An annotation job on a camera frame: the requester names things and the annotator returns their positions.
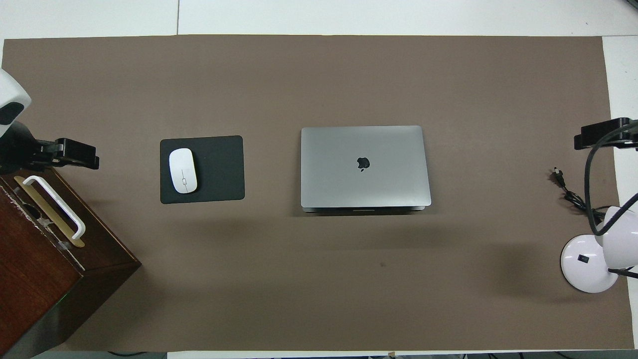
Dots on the brown table mat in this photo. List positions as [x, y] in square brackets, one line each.
[319, 75]

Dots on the dark brown wooden box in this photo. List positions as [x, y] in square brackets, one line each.
[30, 279]

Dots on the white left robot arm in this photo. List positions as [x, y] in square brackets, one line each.
[10, 94]

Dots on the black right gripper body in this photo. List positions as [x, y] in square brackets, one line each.
[634, 139]

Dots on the white computer mouse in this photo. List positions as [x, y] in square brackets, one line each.
[183, 169]

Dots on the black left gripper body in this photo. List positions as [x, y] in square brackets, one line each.
[15, 149]

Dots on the white desk lamp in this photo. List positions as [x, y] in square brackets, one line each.
[583, 269]

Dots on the black mouse pad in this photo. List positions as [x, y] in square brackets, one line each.
[219, 169]

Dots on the silver grey laptop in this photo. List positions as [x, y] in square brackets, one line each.
[339, 169]

